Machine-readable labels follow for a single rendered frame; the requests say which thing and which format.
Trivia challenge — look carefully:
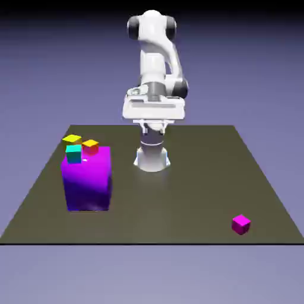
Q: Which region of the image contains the small yellow cube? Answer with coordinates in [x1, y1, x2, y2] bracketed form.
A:
[62, 134, 83, 146]

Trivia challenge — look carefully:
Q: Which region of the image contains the small orange cube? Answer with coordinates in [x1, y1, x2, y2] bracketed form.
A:
[81, 139, 100, 156]

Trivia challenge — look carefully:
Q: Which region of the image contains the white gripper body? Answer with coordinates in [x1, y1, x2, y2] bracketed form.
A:
[122, 94, 186, 125]

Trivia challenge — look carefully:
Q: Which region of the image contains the small magenta cube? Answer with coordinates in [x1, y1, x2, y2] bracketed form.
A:
[231, 214, 252, 236]

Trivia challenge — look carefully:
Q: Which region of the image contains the large magenta box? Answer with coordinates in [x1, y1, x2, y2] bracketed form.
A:
[61, 145, 112, 212]

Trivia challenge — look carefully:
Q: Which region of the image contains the small teal cube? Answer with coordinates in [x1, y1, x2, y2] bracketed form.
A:
[65, 144, 83, 165]

